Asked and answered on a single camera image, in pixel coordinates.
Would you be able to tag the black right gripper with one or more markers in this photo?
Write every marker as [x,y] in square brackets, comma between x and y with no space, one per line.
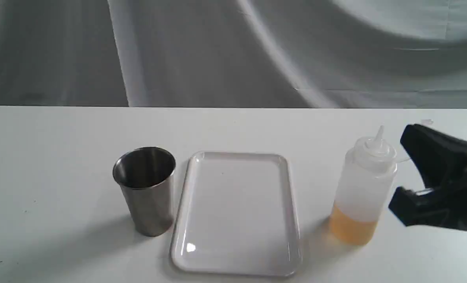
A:
[441,160]

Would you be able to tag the clear squeeze bottle with oil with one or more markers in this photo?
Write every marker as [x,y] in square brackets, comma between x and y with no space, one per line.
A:
[366,185]

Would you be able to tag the stainless steel cup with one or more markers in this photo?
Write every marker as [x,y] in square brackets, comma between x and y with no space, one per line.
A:
[146,178]

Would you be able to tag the white plastic tray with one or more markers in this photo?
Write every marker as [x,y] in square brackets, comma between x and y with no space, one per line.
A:
[237,216]

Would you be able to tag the white backdrop cloth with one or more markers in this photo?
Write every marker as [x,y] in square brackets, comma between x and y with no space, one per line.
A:
[234,53]

